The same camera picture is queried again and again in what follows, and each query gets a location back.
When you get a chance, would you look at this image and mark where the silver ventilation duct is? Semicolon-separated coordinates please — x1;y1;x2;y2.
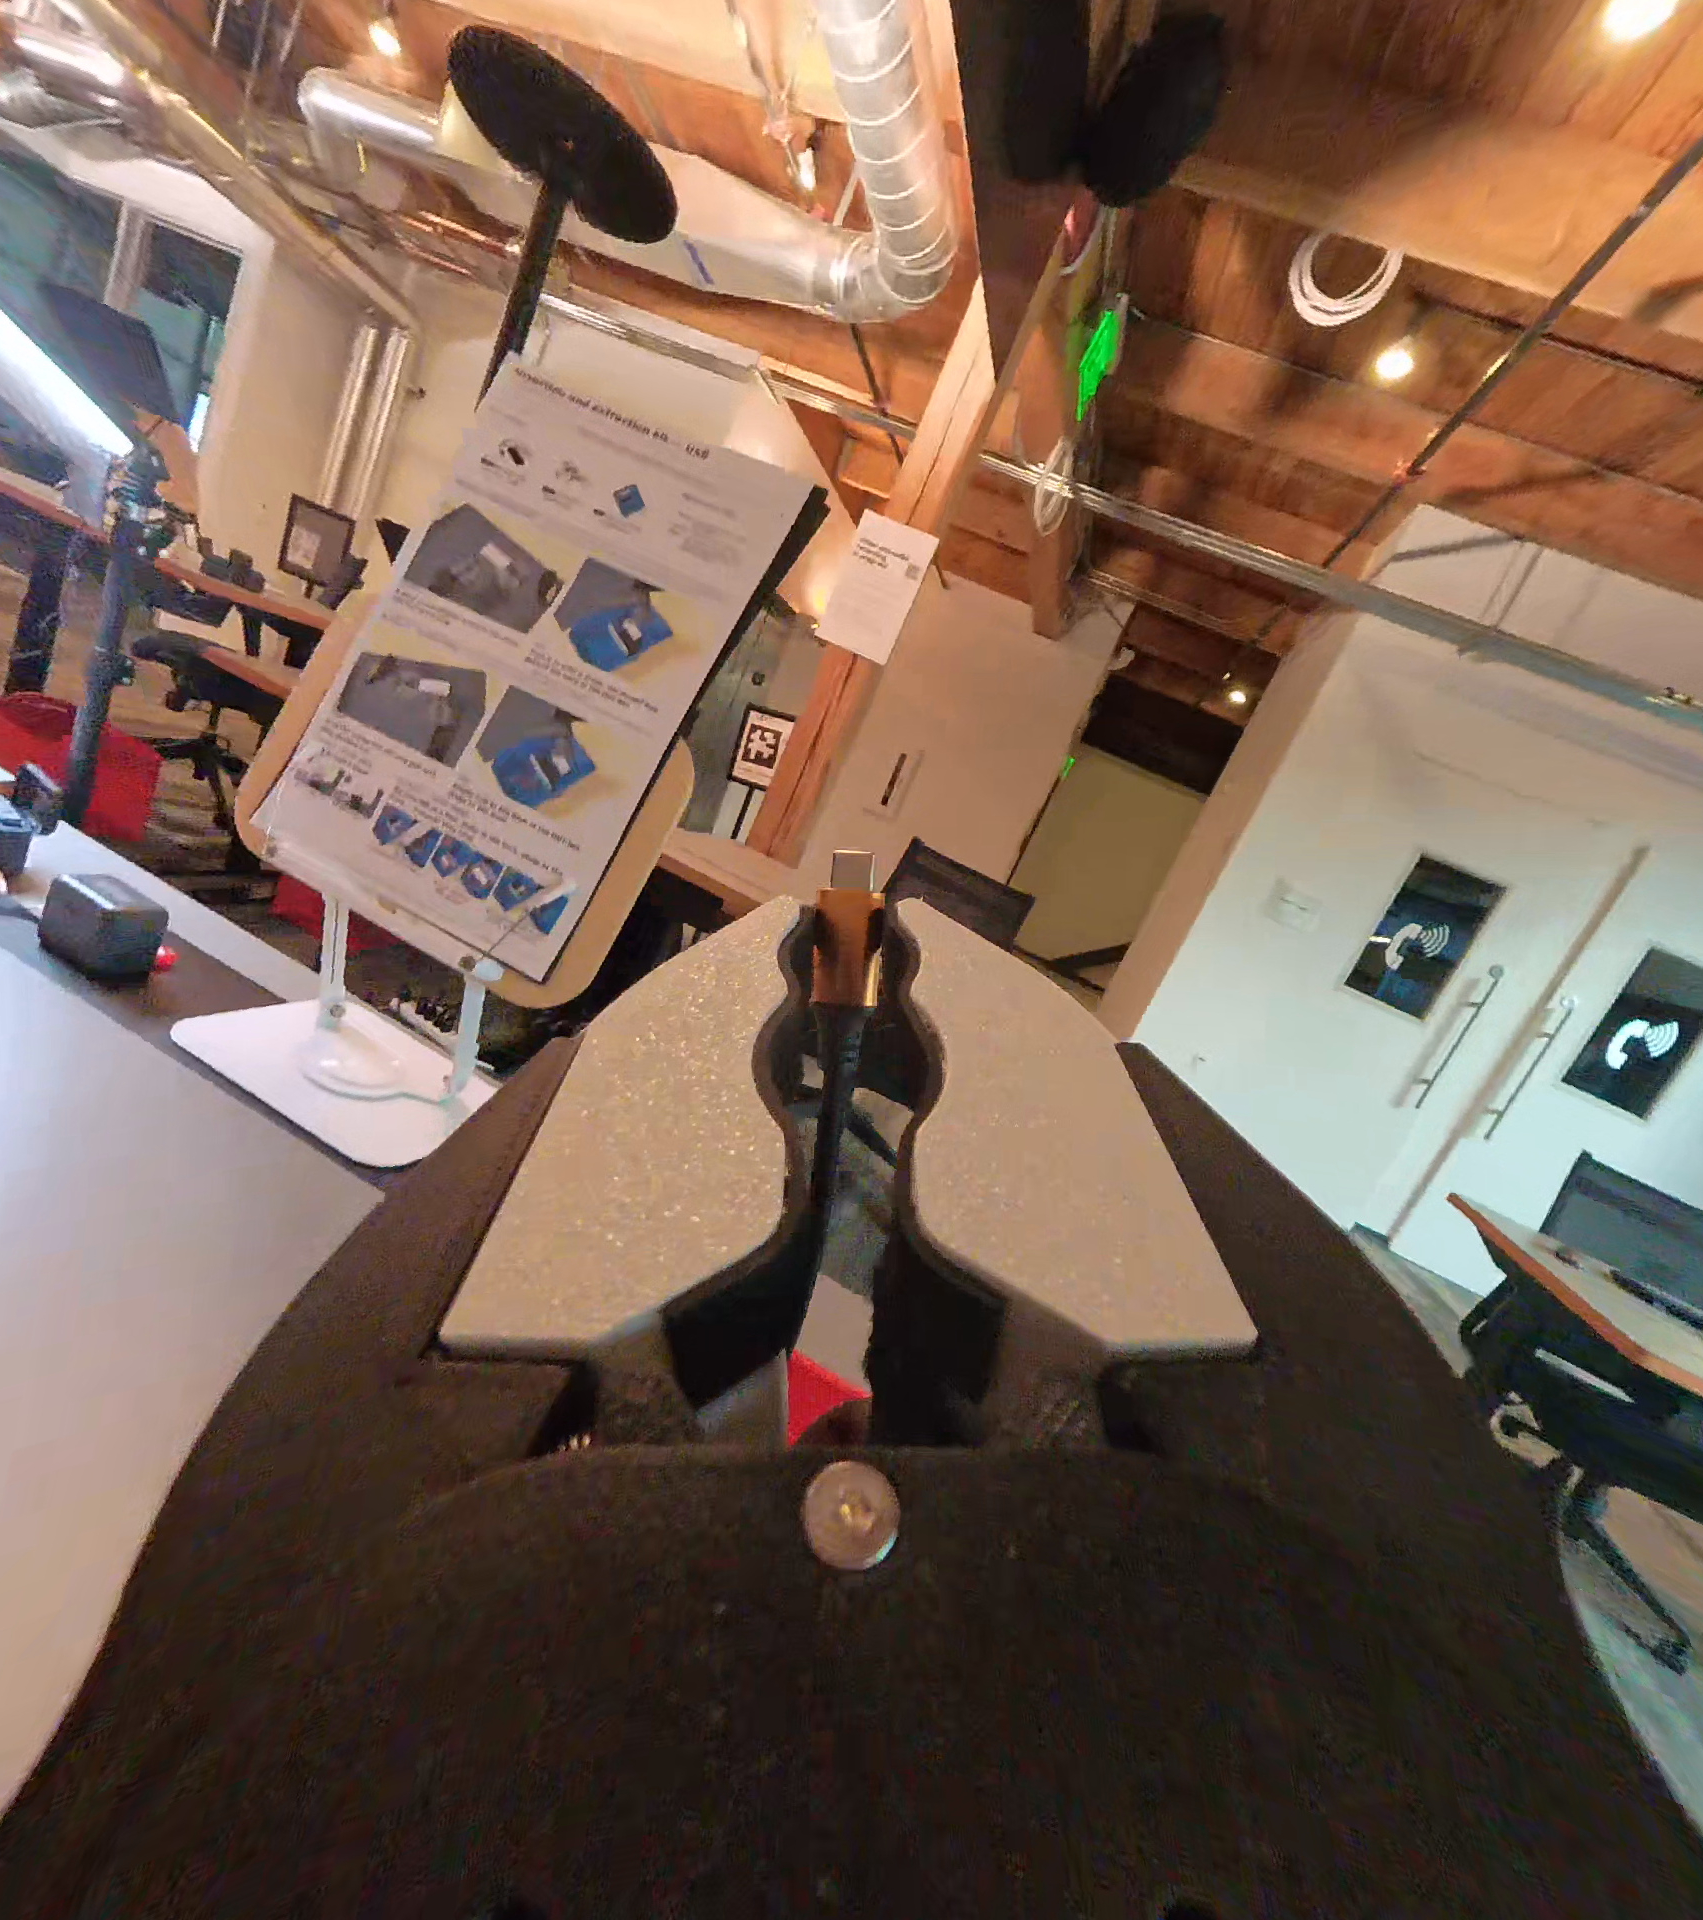
296;0;966;324

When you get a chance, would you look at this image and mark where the black charger box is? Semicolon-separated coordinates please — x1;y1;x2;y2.
39;871;174;989

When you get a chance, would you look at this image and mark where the black office chair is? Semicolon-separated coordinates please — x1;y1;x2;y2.
1458;1147;1703;1674
133;630;306;843
882;837;1036;962

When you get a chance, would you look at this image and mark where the red crate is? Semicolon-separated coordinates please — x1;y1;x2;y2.
0;691;167;846

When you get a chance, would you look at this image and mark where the white paper notice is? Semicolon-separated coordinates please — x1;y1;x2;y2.
816;510;944;667

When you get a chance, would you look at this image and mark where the green exit sign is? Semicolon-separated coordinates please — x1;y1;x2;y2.
1068;293;1136;426

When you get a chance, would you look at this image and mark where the wooden office desk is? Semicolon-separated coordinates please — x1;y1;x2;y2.
654;829;812;921
1448;1193;1703;1465

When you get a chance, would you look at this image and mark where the black cable with gold plug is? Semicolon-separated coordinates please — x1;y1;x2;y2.
776;846;890;1404

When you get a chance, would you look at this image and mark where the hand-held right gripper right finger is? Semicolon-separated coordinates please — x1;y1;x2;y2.
870;894;1262;1447

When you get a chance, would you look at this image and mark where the phone icon door sign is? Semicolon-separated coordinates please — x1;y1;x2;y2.
1344;853;1508;1027
1560;945;1703;1123

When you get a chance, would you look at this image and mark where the black disc on pole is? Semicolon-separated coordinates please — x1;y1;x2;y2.
444;22;684;414

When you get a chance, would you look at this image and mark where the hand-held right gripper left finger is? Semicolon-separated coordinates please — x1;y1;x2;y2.
436;893;814;1420

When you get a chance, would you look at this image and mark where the white light bar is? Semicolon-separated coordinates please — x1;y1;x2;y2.
0;193;139;460

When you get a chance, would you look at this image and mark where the black tripod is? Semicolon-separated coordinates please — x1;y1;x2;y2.
61;435;186;830

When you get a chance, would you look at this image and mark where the illustrated instruction sheet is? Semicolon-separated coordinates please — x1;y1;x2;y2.
252;353;824;985

